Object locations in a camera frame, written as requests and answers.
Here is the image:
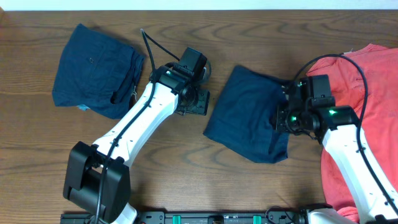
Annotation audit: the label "navy blue shorts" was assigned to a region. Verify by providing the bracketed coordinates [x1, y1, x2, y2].
[203, 65, 289, 164]

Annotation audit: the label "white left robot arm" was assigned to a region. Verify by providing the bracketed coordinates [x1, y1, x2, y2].
[63, 63, 211, 223]

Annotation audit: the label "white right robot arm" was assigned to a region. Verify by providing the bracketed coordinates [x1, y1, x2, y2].
[272, 105, 397, 223]

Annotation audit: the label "red t-shirt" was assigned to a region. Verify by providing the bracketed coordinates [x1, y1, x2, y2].
[306, 43, 398, 223]

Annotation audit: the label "folded navy shorts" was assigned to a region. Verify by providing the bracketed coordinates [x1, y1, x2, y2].
[52, 24, 144, 119]

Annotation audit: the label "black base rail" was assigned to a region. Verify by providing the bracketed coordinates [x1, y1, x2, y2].
[60, 203, 312, 224]

